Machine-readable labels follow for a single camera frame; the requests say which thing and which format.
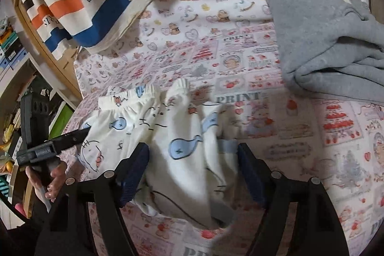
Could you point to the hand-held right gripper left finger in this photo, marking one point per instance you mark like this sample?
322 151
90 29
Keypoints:
135 172

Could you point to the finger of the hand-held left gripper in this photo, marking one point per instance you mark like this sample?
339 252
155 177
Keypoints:
73 139

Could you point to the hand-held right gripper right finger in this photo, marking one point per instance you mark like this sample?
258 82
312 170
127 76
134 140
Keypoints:
252 175

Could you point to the white cat print pants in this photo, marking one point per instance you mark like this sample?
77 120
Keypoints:
180 160

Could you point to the person's left hand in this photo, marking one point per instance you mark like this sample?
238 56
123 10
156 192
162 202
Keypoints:
55 175

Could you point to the green storage box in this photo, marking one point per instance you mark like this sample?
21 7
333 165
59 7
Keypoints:
64 115

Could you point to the wooden door with glass panes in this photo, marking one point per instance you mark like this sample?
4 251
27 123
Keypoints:
51 64

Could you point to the stack of storage boxes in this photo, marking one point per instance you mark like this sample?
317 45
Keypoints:
12 55

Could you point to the striped curtain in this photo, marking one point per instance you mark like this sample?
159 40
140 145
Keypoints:
90 10

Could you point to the grey sweatshirt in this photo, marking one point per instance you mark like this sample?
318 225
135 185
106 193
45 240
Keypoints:
315 40

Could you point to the bear print sheet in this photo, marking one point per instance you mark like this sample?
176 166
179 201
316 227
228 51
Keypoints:
210 4

